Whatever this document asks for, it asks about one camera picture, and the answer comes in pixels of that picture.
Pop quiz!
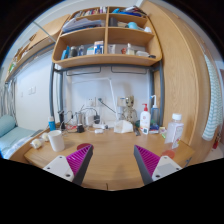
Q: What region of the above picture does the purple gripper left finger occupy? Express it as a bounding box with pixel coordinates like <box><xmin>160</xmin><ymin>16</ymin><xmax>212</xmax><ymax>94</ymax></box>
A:
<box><xmin>44</xmin><ymin>145</ymin><xmax>93</xmax><ymax>185</ymax></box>

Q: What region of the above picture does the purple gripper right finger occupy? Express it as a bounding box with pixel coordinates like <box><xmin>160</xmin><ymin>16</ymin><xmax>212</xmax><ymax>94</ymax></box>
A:
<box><xmin>134</xmin><ymin>145</ymin><xmax>181</xmax><ymax>185</ymax></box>

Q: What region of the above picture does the clear water bottle white cap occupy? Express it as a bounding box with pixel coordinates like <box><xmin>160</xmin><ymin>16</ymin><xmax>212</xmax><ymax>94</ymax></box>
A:
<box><xmin>165</xmin><ymin>113</ymin><xmax>184</xmax><ymax>150</ymax></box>

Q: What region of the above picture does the red round coaster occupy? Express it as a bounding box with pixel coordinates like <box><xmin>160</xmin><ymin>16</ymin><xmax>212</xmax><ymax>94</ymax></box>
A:
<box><xmin>77</xmin><ymin>143</ymin><xmax>94</xmax><ymax>150</ymax></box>

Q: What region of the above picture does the white plastic cup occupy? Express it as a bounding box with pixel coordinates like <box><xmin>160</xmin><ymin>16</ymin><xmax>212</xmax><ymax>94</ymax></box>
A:
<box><xmin>48</xmin><ymin>130</ymin><xmax>65</xmax><ymax>152</ymax></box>

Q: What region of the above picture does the black power adapter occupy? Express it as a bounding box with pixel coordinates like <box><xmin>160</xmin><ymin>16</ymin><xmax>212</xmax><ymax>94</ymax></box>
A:
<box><xmin>77</xmin><ymin>124</ymin><xmax>84</xmax><ymax>133</ymax></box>

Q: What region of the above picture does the small white jar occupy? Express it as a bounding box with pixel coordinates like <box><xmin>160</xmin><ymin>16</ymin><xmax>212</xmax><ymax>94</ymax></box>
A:
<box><xmin>31</xmin><ymin>139</ymin><xmax>42</xmax><ymax>149</ymax></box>

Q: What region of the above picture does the white power strip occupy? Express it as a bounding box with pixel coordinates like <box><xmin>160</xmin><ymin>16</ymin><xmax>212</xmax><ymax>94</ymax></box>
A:
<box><xmin>93</xmin><ymin>123</ymin><xmax>108</xmax><ymax>130</ymax></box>

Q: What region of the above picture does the blue cylindrical bottle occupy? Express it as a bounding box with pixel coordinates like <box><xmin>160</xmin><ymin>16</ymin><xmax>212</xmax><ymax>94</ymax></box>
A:
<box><xmin>48</xmin><ymin>116</ymin><xmax>56</xmax><ymax>131</ymax></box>

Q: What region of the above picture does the blue spray bottle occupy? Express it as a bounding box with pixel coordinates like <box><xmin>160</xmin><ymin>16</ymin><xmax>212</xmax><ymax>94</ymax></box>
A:
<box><xmin>150</xmin><ymin>95</ymin><xmax>159</xmax><ymax>125</ymax></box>

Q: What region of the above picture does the white tissue box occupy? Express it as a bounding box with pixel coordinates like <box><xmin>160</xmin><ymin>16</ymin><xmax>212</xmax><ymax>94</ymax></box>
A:
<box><xmin>114</xmin><ymin>120</ymin><xmax>133</xmax><ymax>134</ymax></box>

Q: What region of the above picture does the white pump lotion bottle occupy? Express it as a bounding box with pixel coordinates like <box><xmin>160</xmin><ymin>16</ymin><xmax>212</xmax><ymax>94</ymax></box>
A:
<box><xmin>140</xmin><ymin>104</ymin><xmax>151</xmax><ymax>134</ymax></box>

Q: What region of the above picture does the Groot figurine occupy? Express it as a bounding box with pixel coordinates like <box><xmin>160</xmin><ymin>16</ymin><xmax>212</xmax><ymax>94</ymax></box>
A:
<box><xmin>122</xmin><ymin>95</ymin><xmax>137</xmax><ymax>124</ymax></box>

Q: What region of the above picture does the striped hanging towel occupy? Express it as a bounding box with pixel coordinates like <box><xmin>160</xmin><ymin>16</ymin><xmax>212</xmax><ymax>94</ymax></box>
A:
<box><xmin>202</xmin><ymin>56</ymin><xmax>223</xmax><ymax>141</ymax></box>

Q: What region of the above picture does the teal pillow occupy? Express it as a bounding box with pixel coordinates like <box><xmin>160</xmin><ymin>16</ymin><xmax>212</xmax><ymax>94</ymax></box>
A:
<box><xmin>0</xmin><ymin>115</ymin><xmax>16</xmax><ymax>137</ymax></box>

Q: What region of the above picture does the wooden wardrobe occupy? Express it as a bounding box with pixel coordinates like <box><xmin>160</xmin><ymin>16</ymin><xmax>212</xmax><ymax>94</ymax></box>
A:
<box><xmin>142</xmin><ymin>0</ymin><xmax>215</xmax><ymax>165</ymax></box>

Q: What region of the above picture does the wooden wall shelf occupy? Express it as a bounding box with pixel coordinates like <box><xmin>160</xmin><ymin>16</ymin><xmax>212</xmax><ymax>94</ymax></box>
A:
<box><xmin>52</xmin><ymin>6</ymin><xmax>162</xmax><ymax>68</ymax></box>

